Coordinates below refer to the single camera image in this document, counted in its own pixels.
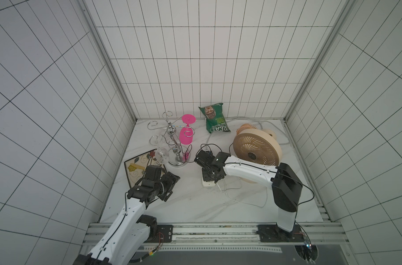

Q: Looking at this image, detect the white power strip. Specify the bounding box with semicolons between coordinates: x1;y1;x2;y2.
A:
202;171;216;188

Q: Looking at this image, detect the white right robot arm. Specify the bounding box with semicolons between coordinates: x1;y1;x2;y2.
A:
194;150;304;233

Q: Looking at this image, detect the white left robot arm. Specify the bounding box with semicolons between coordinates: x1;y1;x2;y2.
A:
73;165;180;265

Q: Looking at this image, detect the large beige desk fan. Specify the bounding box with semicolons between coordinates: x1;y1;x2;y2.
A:
224;129;283;188

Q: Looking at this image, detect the small orange desk fan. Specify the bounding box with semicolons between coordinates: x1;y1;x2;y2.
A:
236;123;257;135

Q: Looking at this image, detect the framed floral picture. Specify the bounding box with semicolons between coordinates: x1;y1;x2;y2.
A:
124;149;166;188

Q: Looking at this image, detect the clear wine glass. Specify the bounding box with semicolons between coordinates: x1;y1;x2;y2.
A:
149;135;170;165

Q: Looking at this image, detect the pink plastic wine glass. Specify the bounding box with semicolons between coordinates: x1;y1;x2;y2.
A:
180;114;196;145

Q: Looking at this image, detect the green chip bag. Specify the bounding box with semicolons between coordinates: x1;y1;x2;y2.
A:
199;103;230;134

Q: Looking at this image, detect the thin white fan cable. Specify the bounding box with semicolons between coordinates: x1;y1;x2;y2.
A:
215;181;268;209

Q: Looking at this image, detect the silver wire glass rack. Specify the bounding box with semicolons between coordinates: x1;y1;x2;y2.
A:
147;110;187;167

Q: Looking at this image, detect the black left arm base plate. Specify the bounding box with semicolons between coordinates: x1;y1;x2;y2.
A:
146;225;173;243

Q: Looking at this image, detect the grey power strip cable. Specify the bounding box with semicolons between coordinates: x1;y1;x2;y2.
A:
205;116;290;146

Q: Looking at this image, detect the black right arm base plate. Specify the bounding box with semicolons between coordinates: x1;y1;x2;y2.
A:
257;224;306;243

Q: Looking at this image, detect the aluminium mounting rail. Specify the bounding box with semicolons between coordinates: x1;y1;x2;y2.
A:
81;221;349;252

